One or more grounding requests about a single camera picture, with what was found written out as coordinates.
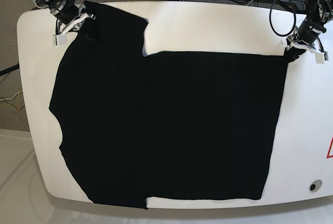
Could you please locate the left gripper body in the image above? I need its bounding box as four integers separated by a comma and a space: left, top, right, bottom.
296, 22, 322, 46

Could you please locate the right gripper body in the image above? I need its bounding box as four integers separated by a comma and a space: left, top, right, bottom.
50, 0, 79, 24

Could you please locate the black T-shirt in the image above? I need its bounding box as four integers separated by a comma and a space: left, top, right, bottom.
49, 2, 288, 209

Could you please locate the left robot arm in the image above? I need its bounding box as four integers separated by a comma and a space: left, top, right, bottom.
269, 0, 332, 64

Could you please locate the red triangle sticker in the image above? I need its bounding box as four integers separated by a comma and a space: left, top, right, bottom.
326, 138, 333, 159

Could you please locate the table grommet hole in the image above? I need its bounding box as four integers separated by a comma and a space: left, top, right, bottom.
309, 179, 323, 192

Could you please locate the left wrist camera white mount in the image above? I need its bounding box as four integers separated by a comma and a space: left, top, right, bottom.
285, 34, 329, 64

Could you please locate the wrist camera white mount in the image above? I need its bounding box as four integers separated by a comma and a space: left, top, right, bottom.
53, 3, 96, 46
285, 34, 329, 64

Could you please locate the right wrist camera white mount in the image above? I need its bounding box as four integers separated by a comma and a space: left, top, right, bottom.
53, 3, 96, 46

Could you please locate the yellow cable on floor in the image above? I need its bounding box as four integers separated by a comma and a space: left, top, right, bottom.
0, 90, 24, 111

